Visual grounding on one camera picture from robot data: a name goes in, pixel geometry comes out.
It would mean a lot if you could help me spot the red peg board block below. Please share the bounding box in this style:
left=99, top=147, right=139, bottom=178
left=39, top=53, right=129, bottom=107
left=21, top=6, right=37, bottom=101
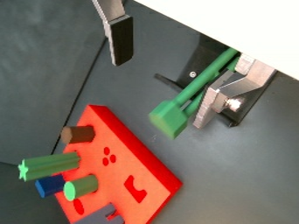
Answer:
left=57, top=105, right=183, bottom=224

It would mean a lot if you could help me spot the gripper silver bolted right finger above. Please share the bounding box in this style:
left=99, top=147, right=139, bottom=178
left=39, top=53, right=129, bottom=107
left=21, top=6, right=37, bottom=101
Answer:
left=193, top=53, right=277, bottom=129

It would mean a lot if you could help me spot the green star peg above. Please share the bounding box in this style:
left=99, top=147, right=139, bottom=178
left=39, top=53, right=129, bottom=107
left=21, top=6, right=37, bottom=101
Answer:
left=18, top=152, right=81, bottom=181

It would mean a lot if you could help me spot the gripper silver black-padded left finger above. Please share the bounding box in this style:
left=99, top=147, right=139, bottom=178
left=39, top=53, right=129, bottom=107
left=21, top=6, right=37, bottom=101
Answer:
left=91, top=0, right=134, bottom=66

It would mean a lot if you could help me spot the light blue slotted block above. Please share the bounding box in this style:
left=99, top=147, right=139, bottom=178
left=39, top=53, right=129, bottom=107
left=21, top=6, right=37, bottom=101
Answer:
left=74, top=203, right=126, bottom=224

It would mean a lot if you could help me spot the brown hexagonal peg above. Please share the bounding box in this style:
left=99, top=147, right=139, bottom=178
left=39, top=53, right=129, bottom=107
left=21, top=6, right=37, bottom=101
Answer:
left=61, top=126, right=95, bottom=144

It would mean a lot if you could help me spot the green three prong object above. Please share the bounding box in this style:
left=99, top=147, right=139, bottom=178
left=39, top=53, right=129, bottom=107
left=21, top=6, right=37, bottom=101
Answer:
left=149, top=48, right=240, bottom=139

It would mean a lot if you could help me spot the green round cylinder peg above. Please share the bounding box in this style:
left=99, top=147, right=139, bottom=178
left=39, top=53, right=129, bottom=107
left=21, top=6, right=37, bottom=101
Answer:
left=63, top=175, right=99, bottom=201

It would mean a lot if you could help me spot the dark blue rounded peg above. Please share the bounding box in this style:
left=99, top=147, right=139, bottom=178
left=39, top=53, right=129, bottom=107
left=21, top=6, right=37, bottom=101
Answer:
left=35, top=174, right=66, bottom=198

